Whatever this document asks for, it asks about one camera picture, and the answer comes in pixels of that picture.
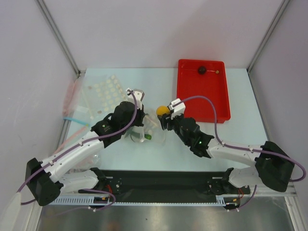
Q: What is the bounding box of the clear dotted zip bag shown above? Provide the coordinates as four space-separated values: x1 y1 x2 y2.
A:
124 108 166 143

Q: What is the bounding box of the green chili pepper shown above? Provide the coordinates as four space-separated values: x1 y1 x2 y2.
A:
144 134 152 141

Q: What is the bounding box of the yellow lemon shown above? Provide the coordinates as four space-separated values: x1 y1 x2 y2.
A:
156 105 170 116

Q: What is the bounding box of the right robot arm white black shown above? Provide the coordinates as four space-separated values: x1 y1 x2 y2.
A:
158 114 295 193

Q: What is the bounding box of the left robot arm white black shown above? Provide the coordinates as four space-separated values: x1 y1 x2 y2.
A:
25 101 144 206

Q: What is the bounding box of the blue zipper clear bag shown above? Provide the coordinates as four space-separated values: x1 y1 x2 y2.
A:
63 105 91 127

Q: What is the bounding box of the pink zip bag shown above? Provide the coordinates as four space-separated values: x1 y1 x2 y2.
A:
62 78 81 116

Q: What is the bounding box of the red plastic tray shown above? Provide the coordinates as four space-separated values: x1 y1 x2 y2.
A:
177 59 231 124

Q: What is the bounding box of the dark brown round fruit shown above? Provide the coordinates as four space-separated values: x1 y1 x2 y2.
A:
197 66 207 75

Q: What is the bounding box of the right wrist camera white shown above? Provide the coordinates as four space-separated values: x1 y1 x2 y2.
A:
167 98 186 119

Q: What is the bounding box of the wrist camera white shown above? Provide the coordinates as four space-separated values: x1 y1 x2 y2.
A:
167 98 186 119
126 88 144 109

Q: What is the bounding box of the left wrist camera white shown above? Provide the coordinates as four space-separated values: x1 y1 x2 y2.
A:
126 88 144 109

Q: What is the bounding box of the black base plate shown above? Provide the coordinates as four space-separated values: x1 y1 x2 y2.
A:
94 168 250 204

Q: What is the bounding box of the grey slotted cable duct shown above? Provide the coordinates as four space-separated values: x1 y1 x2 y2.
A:
49 195 239 206

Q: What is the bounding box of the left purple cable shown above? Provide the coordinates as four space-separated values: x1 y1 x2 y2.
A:
16 89 139 213

